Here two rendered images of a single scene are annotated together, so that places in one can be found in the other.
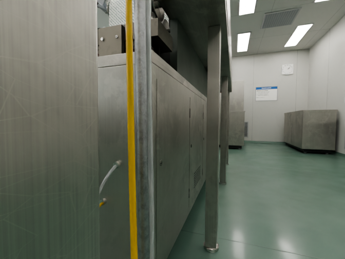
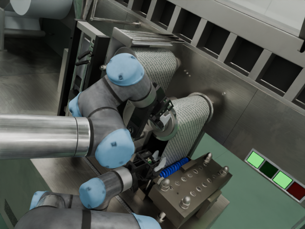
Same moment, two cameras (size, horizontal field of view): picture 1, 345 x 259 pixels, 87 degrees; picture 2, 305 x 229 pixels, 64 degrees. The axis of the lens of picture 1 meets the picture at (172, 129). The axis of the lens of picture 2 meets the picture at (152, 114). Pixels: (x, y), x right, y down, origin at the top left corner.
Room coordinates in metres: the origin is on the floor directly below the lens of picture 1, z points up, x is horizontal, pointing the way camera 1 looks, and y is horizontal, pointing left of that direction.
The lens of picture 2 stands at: (0.86, 1.06, 1.70)
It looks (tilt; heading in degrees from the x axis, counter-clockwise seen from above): 30 degrees down; 284
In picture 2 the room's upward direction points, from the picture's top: 22 degrees clockwise
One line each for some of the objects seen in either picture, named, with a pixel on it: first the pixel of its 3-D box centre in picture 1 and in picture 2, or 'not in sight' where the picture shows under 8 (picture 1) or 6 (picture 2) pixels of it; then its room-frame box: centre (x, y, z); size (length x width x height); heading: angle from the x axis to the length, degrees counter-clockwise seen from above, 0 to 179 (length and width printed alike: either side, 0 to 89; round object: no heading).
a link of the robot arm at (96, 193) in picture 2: not in sight; (100, 189); (1.04, 0.59, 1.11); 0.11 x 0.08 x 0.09; 71
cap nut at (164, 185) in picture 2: not in sight; (165, 183); (0.89, 0.36, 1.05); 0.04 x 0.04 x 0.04
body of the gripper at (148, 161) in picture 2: not in sight; (139, 168); (0.99, 0.44, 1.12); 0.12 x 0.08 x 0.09; 71
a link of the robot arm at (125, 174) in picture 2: not in sight; (120, 178); (1.02, 0.51, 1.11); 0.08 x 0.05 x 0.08; 161
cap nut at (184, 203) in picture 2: not in sight; (186, 201); (0.79, 0.38, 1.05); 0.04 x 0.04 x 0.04
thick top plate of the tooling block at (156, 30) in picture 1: (121, 43); (194, 184); (0.79, 0.22, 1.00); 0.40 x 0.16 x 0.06; 71
